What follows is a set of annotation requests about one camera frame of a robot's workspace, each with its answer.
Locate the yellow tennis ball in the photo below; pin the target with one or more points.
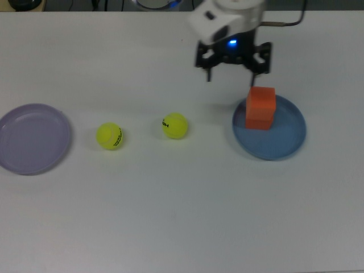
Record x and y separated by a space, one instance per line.
175 126
109 136

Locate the purple plate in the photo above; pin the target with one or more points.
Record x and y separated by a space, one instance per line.
31 139

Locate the orange cube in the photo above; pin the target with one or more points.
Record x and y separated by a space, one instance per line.
260 99
257 124

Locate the blue plate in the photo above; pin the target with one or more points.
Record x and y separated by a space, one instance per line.
270 145

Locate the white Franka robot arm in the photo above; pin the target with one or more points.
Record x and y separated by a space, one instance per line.
219 22

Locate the black round object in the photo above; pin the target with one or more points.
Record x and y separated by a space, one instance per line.
24 4

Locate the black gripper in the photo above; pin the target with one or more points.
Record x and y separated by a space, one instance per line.
236 54

